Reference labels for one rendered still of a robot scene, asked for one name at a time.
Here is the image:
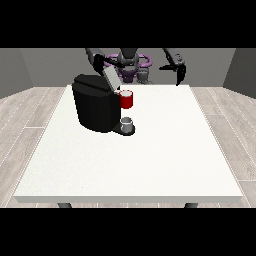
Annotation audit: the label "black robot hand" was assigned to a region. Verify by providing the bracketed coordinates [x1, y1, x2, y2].
[92, 52, 108, 77]
[158, 62, 187, 87]

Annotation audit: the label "small grey coffee pod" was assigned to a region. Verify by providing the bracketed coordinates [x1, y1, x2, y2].
[137, 68, 150, 85]

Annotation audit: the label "black coffee machine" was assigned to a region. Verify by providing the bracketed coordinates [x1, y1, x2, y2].
[72, 73, 136, 136]

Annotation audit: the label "red pod holder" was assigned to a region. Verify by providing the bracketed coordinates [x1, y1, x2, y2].
[118, 89, 134, 110]

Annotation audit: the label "grey robot trunk purple rings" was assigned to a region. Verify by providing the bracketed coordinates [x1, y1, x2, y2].
[104, 48, 154, 84]

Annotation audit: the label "small grey cup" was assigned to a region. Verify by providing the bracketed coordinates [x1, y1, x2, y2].
[119, 116, 135, 133]

